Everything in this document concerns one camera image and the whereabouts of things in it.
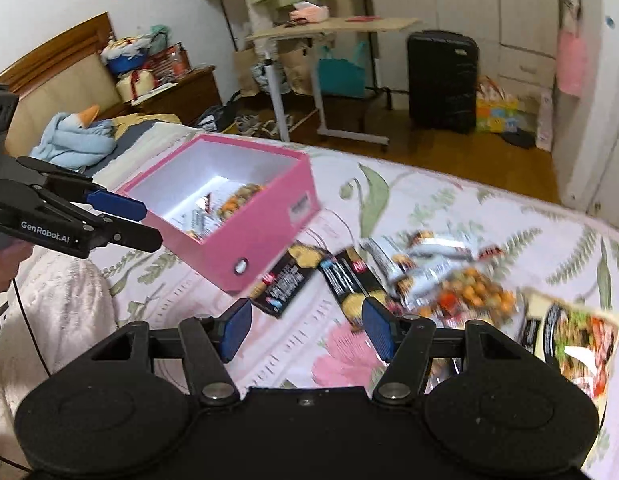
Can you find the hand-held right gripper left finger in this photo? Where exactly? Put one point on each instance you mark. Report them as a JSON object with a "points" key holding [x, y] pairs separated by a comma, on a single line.
{"points": [[237, 329]]}

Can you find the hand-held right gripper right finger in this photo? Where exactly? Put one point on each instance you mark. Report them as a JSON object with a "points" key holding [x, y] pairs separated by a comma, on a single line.
{"points": [[377, 330]]}

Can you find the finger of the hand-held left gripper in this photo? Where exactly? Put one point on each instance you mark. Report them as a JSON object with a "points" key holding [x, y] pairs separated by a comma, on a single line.
{"points": [[117, 205], [134, 239]]}

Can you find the black cracker packet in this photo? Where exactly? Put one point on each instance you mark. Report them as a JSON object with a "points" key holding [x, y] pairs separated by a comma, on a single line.
{"points": [[287, 282], [352, 280]]}

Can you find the silver nut mix packet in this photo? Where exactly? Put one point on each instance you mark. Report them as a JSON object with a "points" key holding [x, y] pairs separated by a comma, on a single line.
{"points": [[449, 280]]}

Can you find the pink cardboard box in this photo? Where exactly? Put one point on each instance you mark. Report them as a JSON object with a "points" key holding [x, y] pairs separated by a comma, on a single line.
{"points": [[259, 240]]}

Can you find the orange nut mix packet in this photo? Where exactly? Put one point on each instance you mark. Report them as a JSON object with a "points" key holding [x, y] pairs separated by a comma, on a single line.
{"points": [[234, 202]]}

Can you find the salad print snack packet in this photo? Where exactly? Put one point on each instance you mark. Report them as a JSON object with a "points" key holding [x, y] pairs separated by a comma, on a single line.
{"points": [[577, 340]]}

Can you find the person's left hand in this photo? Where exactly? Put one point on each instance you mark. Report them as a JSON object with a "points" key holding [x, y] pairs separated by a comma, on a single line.
{"points": [[7, 265]]}

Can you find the light blue blanket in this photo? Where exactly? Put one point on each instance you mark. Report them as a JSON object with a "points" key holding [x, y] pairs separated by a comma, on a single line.
{"points": [[72, 137]]}

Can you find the white fluffy blanket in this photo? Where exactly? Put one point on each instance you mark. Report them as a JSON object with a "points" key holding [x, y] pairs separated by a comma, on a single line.
{"points": [[54, 310]]}

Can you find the white ribboned gift box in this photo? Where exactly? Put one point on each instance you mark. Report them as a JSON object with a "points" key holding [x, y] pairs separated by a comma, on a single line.
{"points": [[134, 85]]}

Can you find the wooden nightstand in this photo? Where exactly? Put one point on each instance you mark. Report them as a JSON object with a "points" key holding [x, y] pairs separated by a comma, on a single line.
{"points": [[184, 95]]}

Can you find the wooden headboard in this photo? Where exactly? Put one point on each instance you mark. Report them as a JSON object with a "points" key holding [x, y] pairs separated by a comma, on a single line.
{"points": [[54, 85]]}

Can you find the black bag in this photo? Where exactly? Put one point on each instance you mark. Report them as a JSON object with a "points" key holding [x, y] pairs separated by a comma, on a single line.
{"points": [[217, 112]]}

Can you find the blue basket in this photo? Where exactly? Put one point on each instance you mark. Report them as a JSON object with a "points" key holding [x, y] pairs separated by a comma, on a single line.
{"points": [[124, 57]]}

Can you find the floral bed sheet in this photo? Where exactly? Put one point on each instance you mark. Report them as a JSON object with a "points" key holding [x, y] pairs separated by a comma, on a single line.
{"points": [[464, 210]]}

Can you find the pair of sneakers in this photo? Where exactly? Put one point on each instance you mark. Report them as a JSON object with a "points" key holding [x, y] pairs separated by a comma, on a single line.
{"points": [[259, 124]]}

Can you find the brown paper bag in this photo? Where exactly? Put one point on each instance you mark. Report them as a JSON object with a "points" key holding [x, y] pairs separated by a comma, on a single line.
{"points": [[249, 72], [297, 70]]}

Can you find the dark slippers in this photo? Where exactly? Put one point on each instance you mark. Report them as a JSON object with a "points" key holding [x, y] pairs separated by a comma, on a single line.
{"points": [[519, 139]]}

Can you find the colourful toy box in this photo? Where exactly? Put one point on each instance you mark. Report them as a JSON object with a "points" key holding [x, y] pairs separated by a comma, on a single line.
{"points": [[497, 110]]}

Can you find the black suitcase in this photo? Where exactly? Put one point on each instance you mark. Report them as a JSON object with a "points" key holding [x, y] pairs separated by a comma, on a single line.
{"points": [[442, 82]]}

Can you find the teal shopping bag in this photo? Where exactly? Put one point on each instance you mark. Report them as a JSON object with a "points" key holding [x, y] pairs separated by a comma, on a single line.
{"points": [[342, 72]]}

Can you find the white pink printed bag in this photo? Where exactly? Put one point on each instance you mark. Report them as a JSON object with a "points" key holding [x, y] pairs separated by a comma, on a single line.
{"points": [[545, 122]]}

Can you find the pink pouch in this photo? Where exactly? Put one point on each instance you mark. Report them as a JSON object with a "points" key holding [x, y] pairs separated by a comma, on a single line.
{"points": [[309, 12]]}

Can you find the wooden rolling table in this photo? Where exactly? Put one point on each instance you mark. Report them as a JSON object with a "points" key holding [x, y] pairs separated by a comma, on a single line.
{"points": [[334, 25]]}

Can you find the white door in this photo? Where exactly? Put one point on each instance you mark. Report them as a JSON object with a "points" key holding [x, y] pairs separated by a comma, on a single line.
{"points": [[599, 110]]}

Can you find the pink hanging garment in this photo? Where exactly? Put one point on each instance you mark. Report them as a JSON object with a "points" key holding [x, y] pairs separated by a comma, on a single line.
{"points": [[572, 60]]}

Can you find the white wardrobe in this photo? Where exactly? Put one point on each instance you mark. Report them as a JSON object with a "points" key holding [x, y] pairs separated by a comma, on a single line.
{"points": [[489, 5]]}

